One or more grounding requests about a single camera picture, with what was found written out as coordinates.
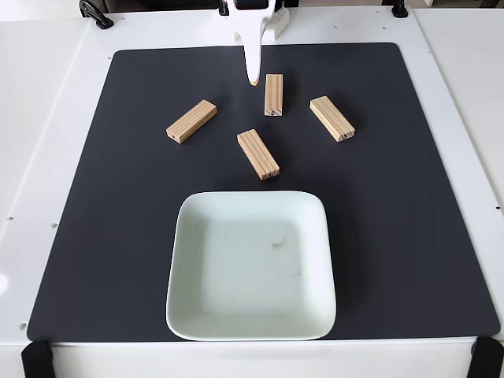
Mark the black table mat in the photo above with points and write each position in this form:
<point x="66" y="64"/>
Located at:
<point x="118" y="197"/>

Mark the wooden block marked two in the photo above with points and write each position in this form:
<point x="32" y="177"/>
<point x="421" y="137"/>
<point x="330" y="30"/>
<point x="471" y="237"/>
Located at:
<point x="273" y="94"/>

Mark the pale green square plate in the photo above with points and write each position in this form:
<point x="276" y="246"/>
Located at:
<point x="252" y="275"/>

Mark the black table clamp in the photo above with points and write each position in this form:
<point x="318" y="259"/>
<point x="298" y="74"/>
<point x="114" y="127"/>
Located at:
<point x="105" y="23"/>
<point x="399" y="11"/>

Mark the grooved wooden block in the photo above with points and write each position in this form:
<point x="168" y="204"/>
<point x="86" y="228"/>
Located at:
<point x="191" y="122"/>
<point x="258" y="154"/>
<point x="332" y="118"/>

